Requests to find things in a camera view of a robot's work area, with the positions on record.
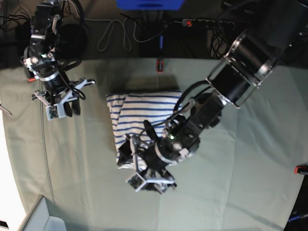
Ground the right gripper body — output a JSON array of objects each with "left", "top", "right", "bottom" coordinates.
[{"left": 42, "top": 73, "right": 70, "bottom": 96}]

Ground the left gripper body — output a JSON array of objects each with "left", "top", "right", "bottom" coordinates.
[{"left": 141, "top": 142, "right": 178, "bottom": 171}]

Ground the blue white striped t-shirt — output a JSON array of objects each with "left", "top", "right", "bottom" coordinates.
[{"left": 106, "top": 90, "right": 181, "bottom": 169}]

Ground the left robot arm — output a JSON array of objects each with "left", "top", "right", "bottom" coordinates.
[{"left": 119, "top": 0, "right": 308, "bottom": 194}]

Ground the round black stool base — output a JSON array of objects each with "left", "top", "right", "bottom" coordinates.
[{"left": 57, "top": 24, "right": 88, "bottom": 59}]

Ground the green table cloth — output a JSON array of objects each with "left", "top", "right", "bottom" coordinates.
[{"left": 0, "top": 59, "right": 308, "bottom": 231}]

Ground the red black clamp centre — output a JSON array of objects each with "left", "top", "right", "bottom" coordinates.
[{"left": 156, "top": 35, "right": 164, "bottom": 73}]

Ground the white power strip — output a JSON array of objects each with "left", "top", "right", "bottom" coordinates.
[{"left": 181, "top": 19, "right": 236, "bottom": 30}]

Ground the red black clamp right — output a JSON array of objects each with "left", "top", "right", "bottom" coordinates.
[{"left": 295, "top": 165, "right": 308, "bottom": 176}]

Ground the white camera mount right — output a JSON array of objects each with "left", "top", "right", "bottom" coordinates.
[{"left": 31, "top": 78, "right": 95, "bottom": 121}]

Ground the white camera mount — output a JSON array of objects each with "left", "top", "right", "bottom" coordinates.
[
  {"left": 31, "top": 78, "right": 95, "bottom": 121},
  {"left": 124, "top": 134, "right": 178, "bottom": 194}
]

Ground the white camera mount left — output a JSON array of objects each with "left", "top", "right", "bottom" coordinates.
[{"left": 124, "top": 134, "right": 178, "bottom": 194}]

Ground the white cable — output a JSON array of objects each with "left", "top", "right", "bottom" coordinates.
[{"left": 69, "top": 0, "right": 167, "bottom": 51}]

